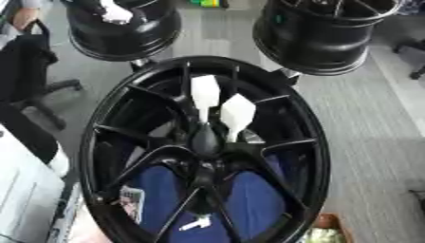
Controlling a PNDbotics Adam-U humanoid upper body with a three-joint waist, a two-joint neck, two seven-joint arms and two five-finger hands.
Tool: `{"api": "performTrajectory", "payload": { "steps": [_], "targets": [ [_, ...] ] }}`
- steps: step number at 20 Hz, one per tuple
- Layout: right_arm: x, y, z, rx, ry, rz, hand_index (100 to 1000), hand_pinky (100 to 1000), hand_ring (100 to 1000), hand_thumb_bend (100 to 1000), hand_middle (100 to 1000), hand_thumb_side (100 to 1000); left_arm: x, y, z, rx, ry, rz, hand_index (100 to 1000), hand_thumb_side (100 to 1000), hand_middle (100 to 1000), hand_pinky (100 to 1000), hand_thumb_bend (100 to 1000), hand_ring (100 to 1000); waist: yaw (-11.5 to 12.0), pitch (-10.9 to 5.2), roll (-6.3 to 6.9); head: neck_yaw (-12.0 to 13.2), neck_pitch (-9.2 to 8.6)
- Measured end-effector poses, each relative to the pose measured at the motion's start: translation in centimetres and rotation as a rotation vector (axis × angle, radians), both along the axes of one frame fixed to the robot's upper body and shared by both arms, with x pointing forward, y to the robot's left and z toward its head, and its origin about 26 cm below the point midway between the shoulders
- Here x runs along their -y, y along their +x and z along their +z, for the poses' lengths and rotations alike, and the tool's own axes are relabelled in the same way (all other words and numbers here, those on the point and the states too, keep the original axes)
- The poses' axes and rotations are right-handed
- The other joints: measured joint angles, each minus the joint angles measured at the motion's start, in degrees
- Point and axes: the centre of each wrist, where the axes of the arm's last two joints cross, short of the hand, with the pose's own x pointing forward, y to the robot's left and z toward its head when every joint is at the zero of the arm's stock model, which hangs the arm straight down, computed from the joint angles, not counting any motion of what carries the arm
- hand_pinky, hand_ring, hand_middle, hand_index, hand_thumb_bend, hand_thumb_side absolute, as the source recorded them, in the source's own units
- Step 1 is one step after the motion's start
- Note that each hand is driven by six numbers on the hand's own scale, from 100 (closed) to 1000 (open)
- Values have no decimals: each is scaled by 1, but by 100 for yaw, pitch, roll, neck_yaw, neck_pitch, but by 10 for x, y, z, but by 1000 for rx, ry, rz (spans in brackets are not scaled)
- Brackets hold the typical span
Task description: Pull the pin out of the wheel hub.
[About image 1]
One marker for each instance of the black spoked wheel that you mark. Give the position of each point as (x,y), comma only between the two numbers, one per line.
(143,104)

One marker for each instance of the black wheel rim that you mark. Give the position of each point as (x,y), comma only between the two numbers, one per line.
(310,38)
(138,34)

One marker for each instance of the blue cloth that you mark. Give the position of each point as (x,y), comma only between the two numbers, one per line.
(252,202)

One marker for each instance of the small white part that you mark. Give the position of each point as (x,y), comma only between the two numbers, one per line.
(195,223)

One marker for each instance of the green yellow object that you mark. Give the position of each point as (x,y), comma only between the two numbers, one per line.
(206,3)

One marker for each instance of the black office chair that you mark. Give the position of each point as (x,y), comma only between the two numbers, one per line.
(25,66)

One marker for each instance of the white cabinet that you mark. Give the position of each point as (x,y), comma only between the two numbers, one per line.
(25,186)

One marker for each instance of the black chair base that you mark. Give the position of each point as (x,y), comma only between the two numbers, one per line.
(412,52)

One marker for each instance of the person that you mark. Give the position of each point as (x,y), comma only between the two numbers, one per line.
(23,15)

